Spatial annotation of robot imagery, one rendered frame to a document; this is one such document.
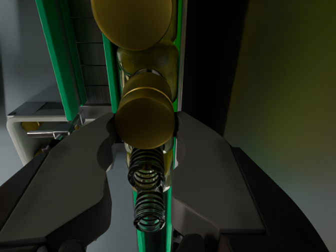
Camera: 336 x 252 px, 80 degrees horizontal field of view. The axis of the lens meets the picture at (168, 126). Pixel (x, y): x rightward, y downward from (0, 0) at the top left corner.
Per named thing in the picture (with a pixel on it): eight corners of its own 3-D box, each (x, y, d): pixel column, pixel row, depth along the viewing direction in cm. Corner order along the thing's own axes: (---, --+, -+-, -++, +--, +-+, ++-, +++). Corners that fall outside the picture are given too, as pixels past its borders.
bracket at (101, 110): (127, 107, 48) (123, 121, 42) (87, 107, 48) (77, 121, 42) (126, 93, 46) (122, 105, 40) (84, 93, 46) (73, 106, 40)
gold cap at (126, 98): (171, 116, 16) (176, 150, 12) (125, 117, 16) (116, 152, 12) (171, 71, 14) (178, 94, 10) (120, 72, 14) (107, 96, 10)
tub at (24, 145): (117, 153, 63) (112, 173, 55) (42, 154, 61) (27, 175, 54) (110, 101, 54) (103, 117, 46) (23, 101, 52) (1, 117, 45)
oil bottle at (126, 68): (167, 61, 37) (179, 114, 19) (136, 61, 37) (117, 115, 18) (167, 27, 34) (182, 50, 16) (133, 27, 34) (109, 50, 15)
